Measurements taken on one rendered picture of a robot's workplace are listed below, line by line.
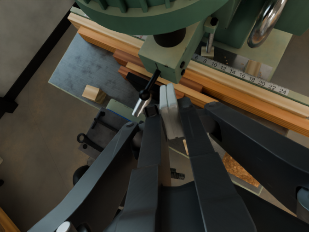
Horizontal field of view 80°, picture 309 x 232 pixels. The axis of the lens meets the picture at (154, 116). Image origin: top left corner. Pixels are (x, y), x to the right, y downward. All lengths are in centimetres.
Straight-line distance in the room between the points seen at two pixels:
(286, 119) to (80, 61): 51
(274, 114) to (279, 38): 30
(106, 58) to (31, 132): 140
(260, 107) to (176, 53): 21
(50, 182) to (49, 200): 14
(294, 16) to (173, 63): 25
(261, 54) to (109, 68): 43
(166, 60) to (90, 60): 31
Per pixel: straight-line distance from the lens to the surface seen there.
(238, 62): 61
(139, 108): 40
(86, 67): 56
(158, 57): 31
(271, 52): 65
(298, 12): 44
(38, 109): 186
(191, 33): 32
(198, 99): 40
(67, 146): 163
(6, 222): 175
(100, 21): 18
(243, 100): 43
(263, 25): 36
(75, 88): 55
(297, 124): 45
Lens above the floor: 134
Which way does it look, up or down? 75 degrees down
